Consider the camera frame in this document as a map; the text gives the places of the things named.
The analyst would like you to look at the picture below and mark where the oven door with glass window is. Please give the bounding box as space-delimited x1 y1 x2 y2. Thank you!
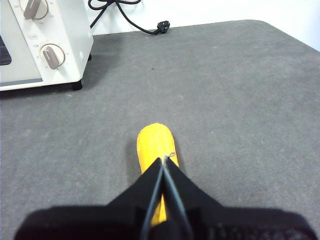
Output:
0 0 43 85

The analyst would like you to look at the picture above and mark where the yellow corn cob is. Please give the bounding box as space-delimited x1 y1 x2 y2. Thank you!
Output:
135 122 181 224

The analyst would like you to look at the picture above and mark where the beige oven knob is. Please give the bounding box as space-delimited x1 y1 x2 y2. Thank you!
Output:
19 0 50 21
39 43 67 71

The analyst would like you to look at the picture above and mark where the black power cable with plug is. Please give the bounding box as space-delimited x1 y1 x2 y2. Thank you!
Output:
87 0 172 37

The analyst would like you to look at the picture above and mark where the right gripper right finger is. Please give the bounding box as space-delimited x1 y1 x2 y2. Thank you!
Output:
164 157 226 226

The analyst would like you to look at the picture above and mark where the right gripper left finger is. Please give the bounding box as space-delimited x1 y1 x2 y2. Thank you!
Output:
107 157 165 226

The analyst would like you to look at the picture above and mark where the cream toaster oven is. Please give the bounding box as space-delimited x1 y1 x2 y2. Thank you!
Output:
0 0 95 92

